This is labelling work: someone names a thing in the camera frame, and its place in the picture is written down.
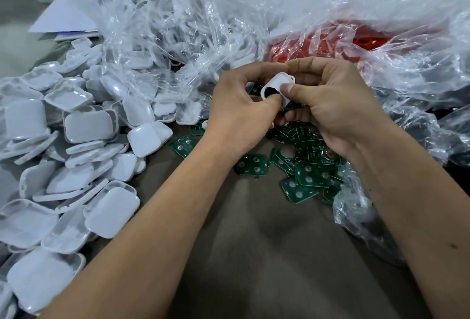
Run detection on person's left forearm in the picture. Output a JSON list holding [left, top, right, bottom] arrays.
[[37, 135, 258, 319]]

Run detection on person's right hand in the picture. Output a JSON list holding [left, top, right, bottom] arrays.
[[273, 56, 390, 159]]

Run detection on person's left hand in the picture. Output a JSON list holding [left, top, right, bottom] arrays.
[[204, 61, 291, 160]]

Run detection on pile of white plastic covers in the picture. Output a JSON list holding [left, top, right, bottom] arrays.
[[0, 36, 207, 317]]

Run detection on person's right forearm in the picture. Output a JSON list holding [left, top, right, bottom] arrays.
[[347, 124, 470, 319]]

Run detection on white paper sheet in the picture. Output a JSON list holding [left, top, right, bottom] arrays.
[[29, 0, 100, 35]]

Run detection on clear bag of white housings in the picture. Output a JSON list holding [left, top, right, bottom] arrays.
[[71, 0, 274, 108]]

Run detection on white plastic fob shell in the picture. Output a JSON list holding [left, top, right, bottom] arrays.
[[260, 72, 296, 104]]

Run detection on heap of white looped housings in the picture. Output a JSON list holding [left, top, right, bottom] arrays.
[[103, 0, 265, 73]]

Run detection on crumpled clear plastic bag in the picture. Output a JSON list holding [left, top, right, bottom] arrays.
[[332, 100, 470, 269]]

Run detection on heap of red plastic parts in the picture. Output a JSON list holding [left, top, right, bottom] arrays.
[[266, 23, 394, 65]]

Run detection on pile of green circuit boards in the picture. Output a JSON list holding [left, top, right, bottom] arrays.
[[170, 84, 347, 205]]

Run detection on clear bag of red parts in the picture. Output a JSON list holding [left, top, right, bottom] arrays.
[[204, 0, 470, 169]]

